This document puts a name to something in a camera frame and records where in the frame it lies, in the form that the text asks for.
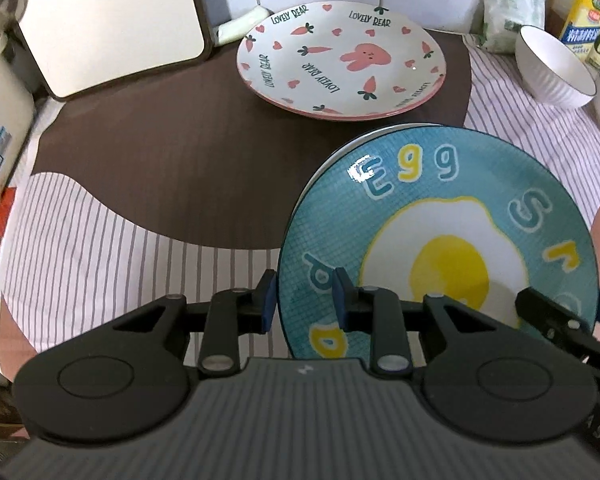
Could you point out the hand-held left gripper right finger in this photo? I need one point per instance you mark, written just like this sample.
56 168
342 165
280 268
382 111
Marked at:
341 305

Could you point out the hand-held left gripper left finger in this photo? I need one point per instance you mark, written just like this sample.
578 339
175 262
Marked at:
267 305

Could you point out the teal fried egg plate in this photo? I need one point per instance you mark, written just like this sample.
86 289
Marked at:
430 185

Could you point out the pink rabbit carrot plate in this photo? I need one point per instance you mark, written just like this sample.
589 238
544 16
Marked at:
330 30

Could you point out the striped tablecloth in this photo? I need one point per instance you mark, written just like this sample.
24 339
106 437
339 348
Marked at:
105 240

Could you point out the pale green cloth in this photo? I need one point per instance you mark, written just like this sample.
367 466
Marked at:
237 25

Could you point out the white plastic bag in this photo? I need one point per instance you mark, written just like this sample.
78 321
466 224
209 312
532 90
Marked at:
515 5

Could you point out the white cutting board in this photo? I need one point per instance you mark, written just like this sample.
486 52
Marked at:
105 20

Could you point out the white rice cooker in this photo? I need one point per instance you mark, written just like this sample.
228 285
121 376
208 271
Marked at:
0 95

